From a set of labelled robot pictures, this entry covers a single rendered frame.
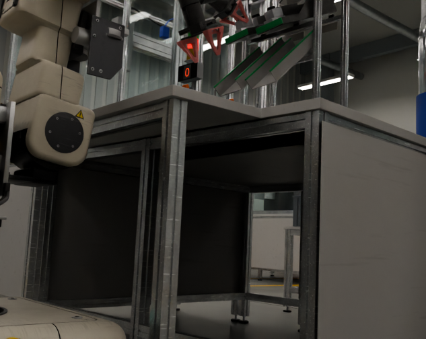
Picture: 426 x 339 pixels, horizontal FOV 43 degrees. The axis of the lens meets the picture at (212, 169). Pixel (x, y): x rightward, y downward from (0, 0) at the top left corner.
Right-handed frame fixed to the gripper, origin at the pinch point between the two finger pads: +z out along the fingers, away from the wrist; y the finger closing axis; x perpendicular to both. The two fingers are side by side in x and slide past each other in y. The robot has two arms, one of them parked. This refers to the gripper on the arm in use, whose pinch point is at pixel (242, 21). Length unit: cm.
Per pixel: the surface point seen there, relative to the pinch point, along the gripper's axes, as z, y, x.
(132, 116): -22, -15, 58
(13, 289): 3, 115, 118
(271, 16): 2.8, -14.3, 0.8
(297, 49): 14.2, -19.9, 7.9
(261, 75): 12.1, -7.9, 17.1
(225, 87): 7.9, 6.5, 21.5
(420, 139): 62, -37, 15
